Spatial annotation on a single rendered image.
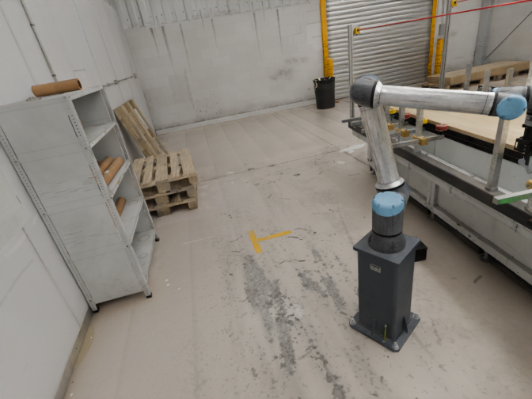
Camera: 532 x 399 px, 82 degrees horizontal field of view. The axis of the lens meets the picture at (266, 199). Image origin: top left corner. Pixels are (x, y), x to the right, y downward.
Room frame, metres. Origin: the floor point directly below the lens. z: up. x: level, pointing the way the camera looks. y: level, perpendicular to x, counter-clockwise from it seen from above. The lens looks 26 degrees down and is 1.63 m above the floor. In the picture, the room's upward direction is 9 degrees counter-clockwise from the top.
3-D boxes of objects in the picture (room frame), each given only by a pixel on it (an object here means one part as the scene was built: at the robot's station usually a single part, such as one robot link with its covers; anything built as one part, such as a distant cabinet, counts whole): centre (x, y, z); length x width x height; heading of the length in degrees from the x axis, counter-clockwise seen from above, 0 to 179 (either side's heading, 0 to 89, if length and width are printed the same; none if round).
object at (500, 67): (8.19, -5.97, 0.23); 2.41 x 0.77 x 0.17; 101
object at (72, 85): (2.43, 1.34, 1.59); 0.30 x 0.08 x 0.08; 100
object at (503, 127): (1.53, -1.30, 0.93); 0.05 x 0.05 x 0.45; 4
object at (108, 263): (2.33, 1.32, 0.78); 0.90 x 0.45 x 1.55; 10
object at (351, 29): (3.58, -1.20, 1.20); 0.15 x 0.12 x 1.00; 4
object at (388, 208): (1.34, -0.61, 0.79); 0.17 x 0.15 x 0.18; 147
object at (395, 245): (1.33, -0.60, 0.65); 0.19 x 0.19 x 0.10
